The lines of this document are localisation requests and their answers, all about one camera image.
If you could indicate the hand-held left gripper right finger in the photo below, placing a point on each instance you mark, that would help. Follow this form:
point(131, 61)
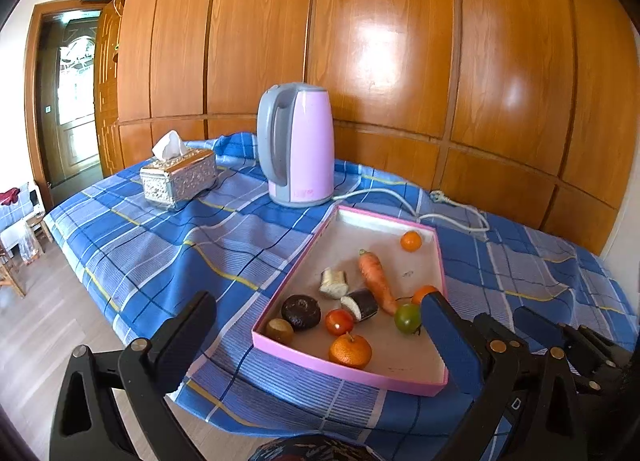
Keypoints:
point(450, 341)

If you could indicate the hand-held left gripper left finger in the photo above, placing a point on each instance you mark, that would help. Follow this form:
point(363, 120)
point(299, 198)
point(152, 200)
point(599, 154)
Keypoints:
point(185, 336)

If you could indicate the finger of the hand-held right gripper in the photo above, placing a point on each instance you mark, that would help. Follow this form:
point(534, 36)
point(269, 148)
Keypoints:
point(540, 331)
point(595, 361)

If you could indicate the green lime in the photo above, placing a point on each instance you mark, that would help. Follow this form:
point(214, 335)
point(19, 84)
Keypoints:
point(406, 318)

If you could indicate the pink shallow tray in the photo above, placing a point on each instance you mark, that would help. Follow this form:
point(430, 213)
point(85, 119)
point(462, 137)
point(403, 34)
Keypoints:
point(400, 356)

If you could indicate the small orange mandarin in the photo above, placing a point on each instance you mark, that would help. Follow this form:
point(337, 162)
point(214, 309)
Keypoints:
point(419, 295)
point(350, 352)
point(411, 241)

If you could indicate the black white eggplant piece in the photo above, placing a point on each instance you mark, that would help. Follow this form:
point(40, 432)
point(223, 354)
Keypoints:
point(364, 306)
point(334, 285)

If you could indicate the orange carrot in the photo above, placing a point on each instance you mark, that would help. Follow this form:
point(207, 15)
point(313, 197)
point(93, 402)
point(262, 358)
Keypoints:
point(377, 281)

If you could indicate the red tomato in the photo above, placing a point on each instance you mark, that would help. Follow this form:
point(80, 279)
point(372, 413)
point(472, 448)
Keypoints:
point(339, 322)

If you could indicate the dark avocado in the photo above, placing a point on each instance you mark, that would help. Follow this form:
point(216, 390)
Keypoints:
point(301, 312)

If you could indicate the blue plaid tablecloth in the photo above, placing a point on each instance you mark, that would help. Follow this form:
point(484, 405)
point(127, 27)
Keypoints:
point(200, 241)

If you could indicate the silver tissue box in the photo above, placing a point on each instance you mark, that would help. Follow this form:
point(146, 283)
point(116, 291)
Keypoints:
point(180, 178)

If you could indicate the dark patterned clothing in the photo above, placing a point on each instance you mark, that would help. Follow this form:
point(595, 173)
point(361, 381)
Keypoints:
point(310, 448)

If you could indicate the clear plastic bag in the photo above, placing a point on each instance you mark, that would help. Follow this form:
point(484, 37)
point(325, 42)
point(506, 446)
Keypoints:
point(28, 243)

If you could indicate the wooden chair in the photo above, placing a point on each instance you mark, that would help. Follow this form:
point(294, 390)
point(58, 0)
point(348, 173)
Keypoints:
point(35, 221)

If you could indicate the white tissue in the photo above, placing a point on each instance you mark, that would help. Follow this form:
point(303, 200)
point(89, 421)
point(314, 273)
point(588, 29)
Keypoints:
point(170, 145)

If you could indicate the red cloth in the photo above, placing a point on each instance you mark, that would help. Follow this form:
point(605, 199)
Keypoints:
point(9, 196)

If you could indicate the pink electric kettle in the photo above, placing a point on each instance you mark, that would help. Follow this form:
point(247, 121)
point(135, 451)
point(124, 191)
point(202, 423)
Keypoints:
point(312, 141)

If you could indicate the door with glass panes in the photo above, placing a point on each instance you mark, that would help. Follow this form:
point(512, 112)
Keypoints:
point(75, 106)

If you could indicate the wooden wardrobe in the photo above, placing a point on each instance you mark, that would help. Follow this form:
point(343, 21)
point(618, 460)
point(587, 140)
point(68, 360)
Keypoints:
point(400, 16)

